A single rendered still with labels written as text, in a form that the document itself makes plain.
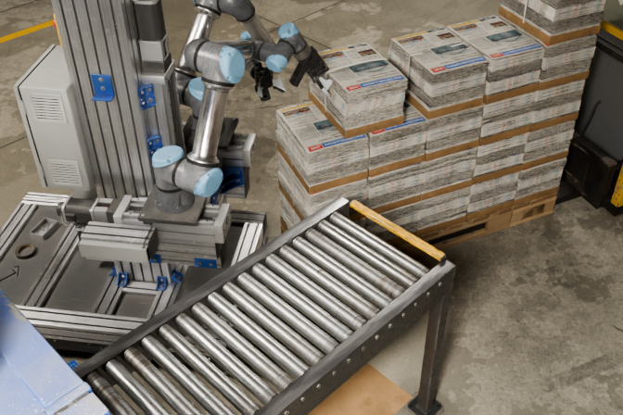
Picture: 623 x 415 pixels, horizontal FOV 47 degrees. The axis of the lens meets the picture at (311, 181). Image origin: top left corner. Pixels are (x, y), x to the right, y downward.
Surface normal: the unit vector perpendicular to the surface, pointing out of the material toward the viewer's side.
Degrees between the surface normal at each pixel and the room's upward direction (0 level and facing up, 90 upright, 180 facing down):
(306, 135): 0
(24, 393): 0
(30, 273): 0
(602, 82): 90
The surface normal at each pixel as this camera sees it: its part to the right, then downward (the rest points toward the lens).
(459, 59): -0.01, -0.79
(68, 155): -0.15, 0.61
